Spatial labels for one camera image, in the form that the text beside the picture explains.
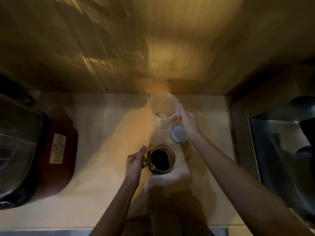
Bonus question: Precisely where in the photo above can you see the person's right forearm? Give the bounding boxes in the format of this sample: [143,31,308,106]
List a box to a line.
[190,133,315,236]

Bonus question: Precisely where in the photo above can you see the person's right hand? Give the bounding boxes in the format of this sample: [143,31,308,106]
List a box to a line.
[176,103,203,141]

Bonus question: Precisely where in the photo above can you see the steel sink basin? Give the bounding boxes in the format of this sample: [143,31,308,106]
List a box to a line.
[249,96,315,223]

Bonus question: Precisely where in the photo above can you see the person's left hand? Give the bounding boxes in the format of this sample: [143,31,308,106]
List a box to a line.
[125,145,147,183]

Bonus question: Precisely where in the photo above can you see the dark red rice cooker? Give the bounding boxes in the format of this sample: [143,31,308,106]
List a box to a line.
[0,74,79,210]

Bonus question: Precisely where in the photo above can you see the translucent white plastic jug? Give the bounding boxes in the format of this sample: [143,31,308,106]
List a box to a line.
[147,92,182,129]

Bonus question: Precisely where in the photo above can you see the round white lid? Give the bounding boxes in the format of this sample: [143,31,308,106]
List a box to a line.
[169,125,187,144]

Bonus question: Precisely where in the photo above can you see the glass mug of dark coffee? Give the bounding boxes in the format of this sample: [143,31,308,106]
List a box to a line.
[143,145,176,174]

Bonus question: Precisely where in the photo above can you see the person's left forearm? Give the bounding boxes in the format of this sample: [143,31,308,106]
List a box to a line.
[89,176,139,236]

